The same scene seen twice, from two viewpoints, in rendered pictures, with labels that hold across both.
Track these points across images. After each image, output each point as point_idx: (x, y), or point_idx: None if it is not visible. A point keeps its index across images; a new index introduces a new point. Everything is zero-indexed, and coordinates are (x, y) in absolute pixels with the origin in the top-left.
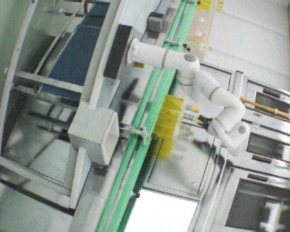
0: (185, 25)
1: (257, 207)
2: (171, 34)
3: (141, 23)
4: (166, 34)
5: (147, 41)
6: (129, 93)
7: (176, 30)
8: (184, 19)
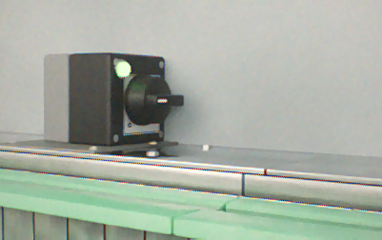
0: (32, 194)
1: None
2: None
3: (32, 14)
4: None
5: None
6: None
7: (8, 182)
8: (112, 199)
